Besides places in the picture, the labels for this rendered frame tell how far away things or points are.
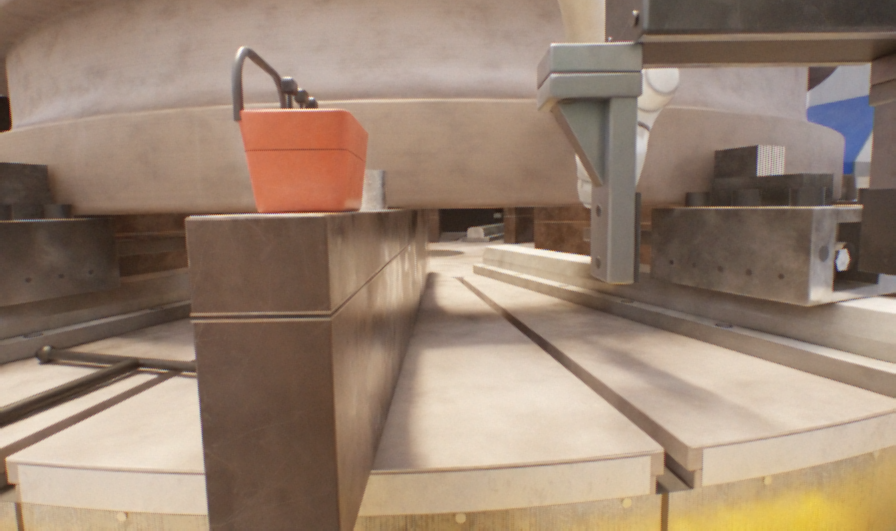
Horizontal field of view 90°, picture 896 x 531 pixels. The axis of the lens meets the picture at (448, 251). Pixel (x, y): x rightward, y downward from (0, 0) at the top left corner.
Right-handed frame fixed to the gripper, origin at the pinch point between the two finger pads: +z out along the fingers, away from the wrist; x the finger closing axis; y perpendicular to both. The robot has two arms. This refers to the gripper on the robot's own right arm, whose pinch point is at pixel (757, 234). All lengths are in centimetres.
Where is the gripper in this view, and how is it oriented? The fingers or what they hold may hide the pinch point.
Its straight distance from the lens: 25.6
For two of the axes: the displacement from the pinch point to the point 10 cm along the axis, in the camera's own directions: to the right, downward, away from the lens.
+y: 0.0, 1.0, -10.0
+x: 10.0, -0.2, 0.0
